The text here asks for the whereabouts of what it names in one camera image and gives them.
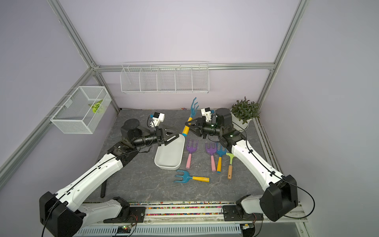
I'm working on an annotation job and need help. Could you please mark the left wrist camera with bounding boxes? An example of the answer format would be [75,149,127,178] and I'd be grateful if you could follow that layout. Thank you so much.
[148,112,165,128]

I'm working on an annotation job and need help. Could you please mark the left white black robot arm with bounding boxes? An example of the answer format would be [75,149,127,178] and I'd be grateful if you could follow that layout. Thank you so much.
[39,118,180,237]

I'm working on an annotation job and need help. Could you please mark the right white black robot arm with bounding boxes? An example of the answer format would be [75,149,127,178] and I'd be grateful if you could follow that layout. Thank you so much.
[185,108,298,222]

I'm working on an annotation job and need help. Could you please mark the green leaf in basket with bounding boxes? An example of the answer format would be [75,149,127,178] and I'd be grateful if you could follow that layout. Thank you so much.
[89,99,104,114]

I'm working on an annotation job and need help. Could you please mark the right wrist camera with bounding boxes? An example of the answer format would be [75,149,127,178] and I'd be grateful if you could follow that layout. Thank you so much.
[201,107,215,122]

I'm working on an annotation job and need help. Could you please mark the teal fork yellow handle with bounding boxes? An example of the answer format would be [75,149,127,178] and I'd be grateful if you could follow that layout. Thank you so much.
[174,169,210,183]

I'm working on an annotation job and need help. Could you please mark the white vented cable duct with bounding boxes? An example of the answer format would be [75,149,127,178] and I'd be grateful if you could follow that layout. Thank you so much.
[74,224,242,237]

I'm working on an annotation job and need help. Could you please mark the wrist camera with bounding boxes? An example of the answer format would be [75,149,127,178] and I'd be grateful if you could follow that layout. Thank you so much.
[201,107,215,122]
[148,112,165,128]

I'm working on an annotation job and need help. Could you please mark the white mesh wall basket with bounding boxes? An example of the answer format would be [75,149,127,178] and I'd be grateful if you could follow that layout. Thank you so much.
[50,86,112,134]

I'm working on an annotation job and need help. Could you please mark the large potted plant white pot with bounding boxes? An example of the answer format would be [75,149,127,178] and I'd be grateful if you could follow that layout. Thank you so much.
[231,97,260,132]

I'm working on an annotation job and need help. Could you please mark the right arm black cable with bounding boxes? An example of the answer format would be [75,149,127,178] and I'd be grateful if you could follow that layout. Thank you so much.
[230,121,316,220]

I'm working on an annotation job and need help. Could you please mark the teal rake yellow handle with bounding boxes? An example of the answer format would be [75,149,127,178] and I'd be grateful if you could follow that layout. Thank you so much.
[216,145,228,173]
[182,97,198,137]

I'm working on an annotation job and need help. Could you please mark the white wire wall shelf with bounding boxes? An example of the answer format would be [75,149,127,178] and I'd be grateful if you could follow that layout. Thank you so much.
[120,61,210,94]

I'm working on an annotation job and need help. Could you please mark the purple rake pink handle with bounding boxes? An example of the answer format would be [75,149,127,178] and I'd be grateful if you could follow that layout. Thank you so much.
[205,142,217,172]
[186,139,198,169]

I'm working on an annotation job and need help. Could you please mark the white storage box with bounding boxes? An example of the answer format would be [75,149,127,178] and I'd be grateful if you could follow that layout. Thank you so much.
[154,134,185,170]

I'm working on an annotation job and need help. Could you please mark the aluminium frame rails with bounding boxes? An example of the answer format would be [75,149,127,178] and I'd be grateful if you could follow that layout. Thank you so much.
[1,1,309,235]

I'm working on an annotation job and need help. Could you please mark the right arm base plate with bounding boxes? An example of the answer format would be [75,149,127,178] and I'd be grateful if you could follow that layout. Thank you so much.
[221,205,264,222]

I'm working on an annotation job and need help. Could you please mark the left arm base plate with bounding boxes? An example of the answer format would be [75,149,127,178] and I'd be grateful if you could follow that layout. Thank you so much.
[103,206,146,223]

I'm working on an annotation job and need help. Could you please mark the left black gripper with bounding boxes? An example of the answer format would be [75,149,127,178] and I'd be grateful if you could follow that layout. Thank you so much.
[133,125,180,148]

